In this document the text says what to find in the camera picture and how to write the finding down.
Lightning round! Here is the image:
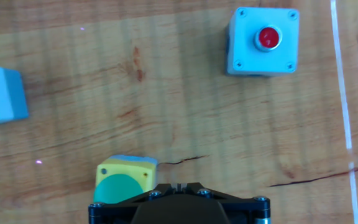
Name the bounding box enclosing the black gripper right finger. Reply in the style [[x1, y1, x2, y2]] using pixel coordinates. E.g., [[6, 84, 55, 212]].
[[178, 182, 272, 224]]

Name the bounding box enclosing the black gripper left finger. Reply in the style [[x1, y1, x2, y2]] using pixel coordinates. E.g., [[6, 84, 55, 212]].
[[88, 182, 180, 224]]

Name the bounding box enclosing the yellow box green mushroom button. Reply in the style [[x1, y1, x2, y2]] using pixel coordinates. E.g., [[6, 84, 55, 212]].
[[93, 154, 158, 205]]

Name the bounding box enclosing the grey box red button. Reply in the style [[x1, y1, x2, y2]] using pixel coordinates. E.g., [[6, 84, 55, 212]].
[[226, 6, 300, 78]]

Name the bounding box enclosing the wood grain table mat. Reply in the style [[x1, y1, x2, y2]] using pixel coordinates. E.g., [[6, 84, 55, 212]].
[[0, 0, 358, 224]]

